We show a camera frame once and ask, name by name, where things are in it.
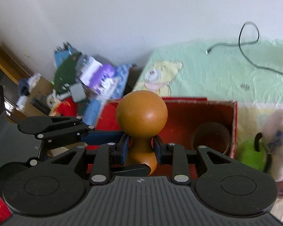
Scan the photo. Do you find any black curved band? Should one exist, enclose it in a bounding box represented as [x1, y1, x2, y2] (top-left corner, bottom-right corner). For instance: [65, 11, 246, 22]
[254, 132, 273, 174]

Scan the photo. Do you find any dark green bag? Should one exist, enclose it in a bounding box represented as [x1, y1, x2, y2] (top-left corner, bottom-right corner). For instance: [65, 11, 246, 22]
[52, 52, 86, 93]

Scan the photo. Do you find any red cardboard box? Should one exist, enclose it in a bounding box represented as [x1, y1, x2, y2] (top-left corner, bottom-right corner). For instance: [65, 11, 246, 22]
[86, 96, 238, 182]

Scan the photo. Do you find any white plush toy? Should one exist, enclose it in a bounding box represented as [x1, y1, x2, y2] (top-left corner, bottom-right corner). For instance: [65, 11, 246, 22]
[261, 103, 283, 197]

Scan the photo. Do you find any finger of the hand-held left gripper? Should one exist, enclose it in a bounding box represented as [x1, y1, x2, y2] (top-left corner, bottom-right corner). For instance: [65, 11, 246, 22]
[110, 163, 150, 176]
[18, 116, 124, 146]

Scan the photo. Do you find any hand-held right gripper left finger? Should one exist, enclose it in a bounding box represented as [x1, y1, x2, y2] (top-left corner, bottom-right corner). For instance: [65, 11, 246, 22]
[47, 134, 131, 185]

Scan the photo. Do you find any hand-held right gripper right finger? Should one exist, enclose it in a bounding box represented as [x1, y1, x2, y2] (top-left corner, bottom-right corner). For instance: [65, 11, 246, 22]
[153, 135, 236, 184]

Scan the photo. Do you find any black cable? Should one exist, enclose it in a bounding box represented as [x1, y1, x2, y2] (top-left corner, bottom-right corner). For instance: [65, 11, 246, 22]
[206, 22, 283, 75]

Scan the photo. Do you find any cluttered side table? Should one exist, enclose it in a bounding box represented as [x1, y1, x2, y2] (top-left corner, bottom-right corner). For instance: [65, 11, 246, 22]
[83, 64, 133, 126]

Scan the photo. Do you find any grey box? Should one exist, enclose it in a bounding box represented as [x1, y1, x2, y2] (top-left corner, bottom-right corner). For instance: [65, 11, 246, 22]
[69, 83, 87, 103]

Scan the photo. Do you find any yellow ball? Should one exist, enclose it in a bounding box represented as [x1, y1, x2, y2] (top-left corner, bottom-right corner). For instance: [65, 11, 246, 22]
[115, 90, 168, 176]

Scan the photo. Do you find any yellow-green round toy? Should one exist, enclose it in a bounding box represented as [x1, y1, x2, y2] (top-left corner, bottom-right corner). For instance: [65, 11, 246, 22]
[236, 138, 268, 173]

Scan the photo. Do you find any purple tissue pack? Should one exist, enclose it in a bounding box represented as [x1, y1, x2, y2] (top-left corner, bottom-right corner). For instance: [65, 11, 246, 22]
[79, 56, 120, 95]

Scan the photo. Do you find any blue plastic bag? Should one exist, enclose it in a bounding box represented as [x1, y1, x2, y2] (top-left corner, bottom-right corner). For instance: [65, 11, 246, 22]
[53, 42, 79, 67]

